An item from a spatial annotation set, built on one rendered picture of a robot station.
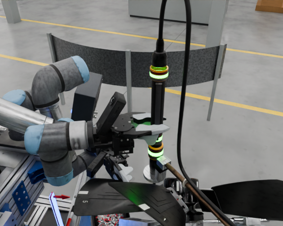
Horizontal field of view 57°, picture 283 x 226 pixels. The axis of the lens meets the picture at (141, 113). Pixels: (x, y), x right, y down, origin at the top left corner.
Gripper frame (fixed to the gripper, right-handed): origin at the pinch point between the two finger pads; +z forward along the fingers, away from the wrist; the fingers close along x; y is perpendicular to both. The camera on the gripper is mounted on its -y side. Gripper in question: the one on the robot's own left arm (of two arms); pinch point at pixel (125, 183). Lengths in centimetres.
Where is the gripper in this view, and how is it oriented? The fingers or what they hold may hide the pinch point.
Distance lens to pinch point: 98.4
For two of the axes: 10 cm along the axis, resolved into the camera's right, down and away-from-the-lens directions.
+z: 5.8, 4.8, -6.6
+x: -0.9, 8.4, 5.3
